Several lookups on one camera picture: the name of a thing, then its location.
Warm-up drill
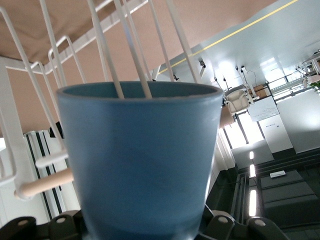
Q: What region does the blue plastic cup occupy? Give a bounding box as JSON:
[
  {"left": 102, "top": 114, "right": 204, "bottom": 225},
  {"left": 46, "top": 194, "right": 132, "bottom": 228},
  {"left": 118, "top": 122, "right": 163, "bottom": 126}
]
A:
[{"left": 55, "top": 80, "right": 225, "bottom": 240}]

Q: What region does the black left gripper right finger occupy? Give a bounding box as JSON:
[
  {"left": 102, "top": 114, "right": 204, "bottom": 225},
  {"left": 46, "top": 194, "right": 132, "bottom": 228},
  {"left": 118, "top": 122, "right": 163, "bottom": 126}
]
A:
[{"left": 198, "top": 202, "right": 291, "bottom": 240}]

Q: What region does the wooden rack handle rod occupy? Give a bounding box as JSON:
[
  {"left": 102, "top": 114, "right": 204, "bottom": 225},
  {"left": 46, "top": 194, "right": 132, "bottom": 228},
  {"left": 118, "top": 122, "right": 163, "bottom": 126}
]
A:
[{"left": 13, "top": 168, "right": 75, "bottom": 200}]

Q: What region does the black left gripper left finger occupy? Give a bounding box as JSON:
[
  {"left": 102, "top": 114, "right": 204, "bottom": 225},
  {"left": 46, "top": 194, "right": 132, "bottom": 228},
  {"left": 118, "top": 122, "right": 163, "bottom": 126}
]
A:
[{"left": 0, "top": 210, "right": 87, "bottom": 240}]

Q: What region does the long ceiling light tube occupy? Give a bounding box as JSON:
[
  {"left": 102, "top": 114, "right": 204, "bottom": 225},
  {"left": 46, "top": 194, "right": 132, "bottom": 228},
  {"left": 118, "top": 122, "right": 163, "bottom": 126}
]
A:
[{"left": 249, "top": 189, "right": 258, "bottom": 217}]

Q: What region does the white wire cup rack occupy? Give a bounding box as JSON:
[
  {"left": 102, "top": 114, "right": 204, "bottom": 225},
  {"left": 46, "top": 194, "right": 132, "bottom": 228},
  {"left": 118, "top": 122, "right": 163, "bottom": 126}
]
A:
[{"left": 0, "top": 0, "right": 204, "bottom": 201}]

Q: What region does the beige office chair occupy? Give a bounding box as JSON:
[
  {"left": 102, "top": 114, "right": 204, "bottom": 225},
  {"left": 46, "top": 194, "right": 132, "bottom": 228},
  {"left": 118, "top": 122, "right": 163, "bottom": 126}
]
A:
[{"left": 224, "top": 88, "right": 251, "bottom": 114}]

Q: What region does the white notice board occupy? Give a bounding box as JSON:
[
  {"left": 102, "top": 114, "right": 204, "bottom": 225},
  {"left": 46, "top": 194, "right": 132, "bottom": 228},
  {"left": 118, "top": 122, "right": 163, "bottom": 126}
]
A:
[{"left": 248, "top": 100, "right": 280, "bottom": 123}]

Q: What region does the brown table cover mat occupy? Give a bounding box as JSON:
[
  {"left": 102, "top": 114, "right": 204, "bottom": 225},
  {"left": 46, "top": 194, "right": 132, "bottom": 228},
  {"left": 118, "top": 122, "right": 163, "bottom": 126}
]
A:
[{"left": 0, "top": 0, "right": 299, "bottom": 139}]

